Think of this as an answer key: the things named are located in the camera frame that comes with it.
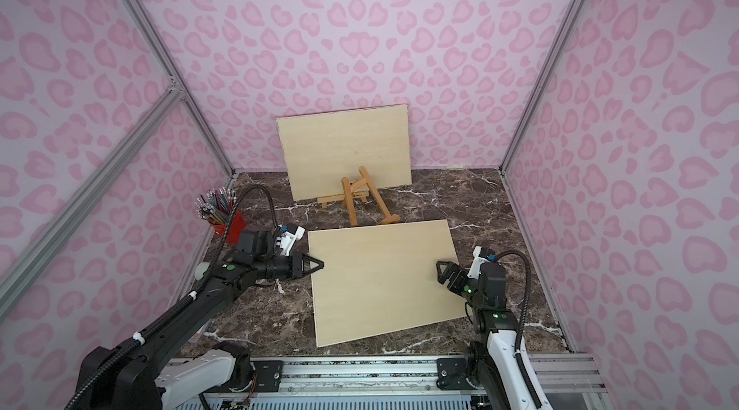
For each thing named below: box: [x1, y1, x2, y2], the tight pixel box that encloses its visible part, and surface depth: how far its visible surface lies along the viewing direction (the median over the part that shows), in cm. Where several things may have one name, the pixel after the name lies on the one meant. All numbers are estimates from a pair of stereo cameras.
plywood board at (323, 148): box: [276, 103, 412, 202], surface depth 103 cm
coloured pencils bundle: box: [194, 186, 237, 226], surface depth 94 cm
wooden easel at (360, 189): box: [321, 166, 401, 227], surface depth 92 cm
